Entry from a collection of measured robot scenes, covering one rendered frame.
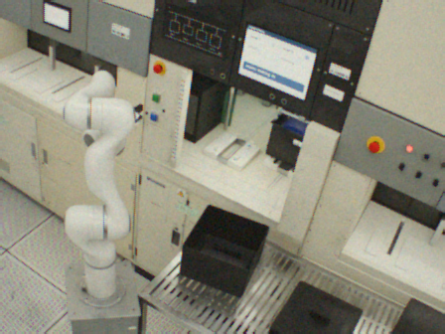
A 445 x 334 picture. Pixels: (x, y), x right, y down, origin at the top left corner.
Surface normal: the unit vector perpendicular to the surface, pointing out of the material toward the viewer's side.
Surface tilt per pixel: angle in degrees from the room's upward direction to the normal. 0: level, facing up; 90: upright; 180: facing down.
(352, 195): 90
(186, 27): 90
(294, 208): 90
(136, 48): 90
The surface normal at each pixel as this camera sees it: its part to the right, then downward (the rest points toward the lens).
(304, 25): -0.49, 0.46
